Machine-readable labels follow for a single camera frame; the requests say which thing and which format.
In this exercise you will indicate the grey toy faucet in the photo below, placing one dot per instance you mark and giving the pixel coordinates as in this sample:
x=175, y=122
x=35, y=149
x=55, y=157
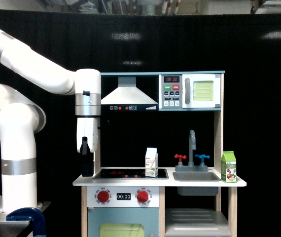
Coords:
x=191, y=167

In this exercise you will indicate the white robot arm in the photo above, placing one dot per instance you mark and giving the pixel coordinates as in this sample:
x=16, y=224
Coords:
x=20, y=118

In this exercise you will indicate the blue toy oven door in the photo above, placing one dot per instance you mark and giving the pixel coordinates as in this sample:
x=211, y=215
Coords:
x=123, y=222

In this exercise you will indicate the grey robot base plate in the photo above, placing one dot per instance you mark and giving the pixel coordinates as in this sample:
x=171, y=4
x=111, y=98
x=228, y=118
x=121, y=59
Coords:
x=42, y=206

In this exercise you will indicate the grey toy sink basin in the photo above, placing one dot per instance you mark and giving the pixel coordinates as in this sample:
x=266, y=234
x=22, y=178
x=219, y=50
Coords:
x=200, y=177

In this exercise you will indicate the red oven knob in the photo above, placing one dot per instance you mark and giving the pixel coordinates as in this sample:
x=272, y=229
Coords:
x=103, y=196
x=142, y=196

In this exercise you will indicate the red tap handle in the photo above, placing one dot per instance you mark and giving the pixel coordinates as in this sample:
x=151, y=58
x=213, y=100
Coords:
x=180, y=159

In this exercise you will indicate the white milk carton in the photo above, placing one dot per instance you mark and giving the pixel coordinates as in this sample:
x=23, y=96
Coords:
x=151, y=162

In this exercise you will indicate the blue tap handle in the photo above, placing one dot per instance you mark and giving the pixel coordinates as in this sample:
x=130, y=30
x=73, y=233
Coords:
x=202, y=157

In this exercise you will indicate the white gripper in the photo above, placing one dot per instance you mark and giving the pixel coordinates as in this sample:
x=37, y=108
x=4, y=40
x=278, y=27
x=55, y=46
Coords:
x=87, y=140

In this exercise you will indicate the right red oven knob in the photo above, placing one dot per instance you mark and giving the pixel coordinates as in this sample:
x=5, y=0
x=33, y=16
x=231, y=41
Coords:
x=142, y=196

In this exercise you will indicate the grey lower shelf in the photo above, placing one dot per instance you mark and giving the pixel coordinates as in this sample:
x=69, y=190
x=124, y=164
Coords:
x=195, y=222

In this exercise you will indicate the silver range hood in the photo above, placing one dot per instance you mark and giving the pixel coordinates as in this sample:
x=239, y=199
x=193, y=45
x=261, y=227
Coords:
x=128, y=98

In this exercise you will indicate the wooden toy kitchen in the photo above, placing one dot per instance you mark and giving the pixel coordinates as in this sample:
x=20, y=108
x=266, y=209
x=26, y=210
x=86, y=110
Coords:
x=124, y=138

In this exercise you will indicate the green juice carton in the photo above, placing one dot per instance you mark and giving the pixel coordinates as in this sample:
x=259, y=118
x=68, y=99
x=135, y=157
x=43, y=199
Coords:
x=228, y=167

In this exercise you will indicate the left red oven knob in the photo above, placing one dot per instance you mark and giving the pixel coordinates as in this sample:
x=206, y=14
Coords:
x=103, y=196

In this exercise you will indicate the black toy stovetop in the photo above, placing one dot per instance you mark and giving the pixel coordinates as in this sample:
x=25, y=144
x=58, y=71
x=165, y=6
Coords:
x=122, y=173

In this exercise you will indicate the blue clamp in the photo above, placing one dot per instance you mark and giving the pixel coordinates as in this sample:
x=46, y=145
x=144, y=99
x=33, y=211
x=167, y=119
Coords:
x=32, y=214

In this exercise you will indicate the toy microwave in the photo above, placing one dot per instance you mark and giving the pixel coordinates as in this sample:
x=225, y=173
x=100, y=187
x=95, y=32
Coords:
x=190, y=91

